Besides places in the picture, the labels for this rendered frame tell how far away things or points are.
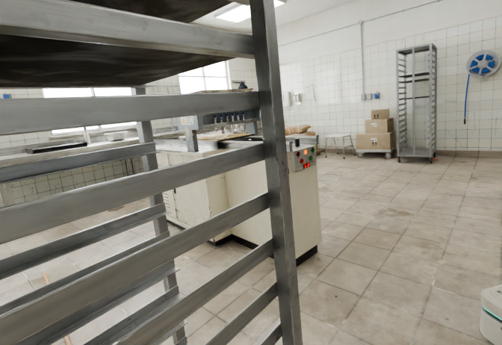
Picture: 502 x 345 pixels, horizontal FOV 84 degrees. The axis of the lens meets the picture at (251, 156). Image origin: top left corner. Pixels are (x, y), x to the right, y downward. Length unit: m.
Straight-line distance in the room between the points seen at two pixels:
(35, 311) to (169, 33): 0.32
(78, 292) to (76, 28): 0.26
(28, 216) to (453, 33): 5.79
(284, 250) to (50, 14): 0.46
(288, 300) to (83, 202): 0.41
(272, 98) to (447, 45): 5.43
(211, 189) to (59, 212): 2.00
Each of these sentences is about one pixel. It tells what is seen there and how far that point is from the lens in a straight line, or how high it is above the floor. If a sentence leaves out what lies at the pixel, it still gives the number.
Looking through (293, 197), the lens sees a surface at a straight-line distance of 1.90.
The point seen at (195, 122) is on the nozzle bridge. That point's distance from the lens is 2.21.
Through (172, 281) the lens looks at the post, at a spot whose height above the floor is 0.64.
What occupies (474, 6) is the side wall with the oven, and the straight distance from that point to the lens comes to 5.87.
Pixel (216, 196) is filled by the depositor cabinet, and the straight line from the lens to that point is 2.32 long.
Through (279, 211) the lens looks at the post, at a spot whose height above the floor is 0.94.
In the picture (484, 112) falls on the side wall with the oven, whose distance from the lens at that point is 5.76.
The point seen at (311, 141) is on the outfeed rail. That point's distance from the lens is 2.03.
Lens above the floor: 1.13
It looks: 9 degrees down
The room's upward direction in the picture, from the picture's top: 6 degrees counter-clockwise
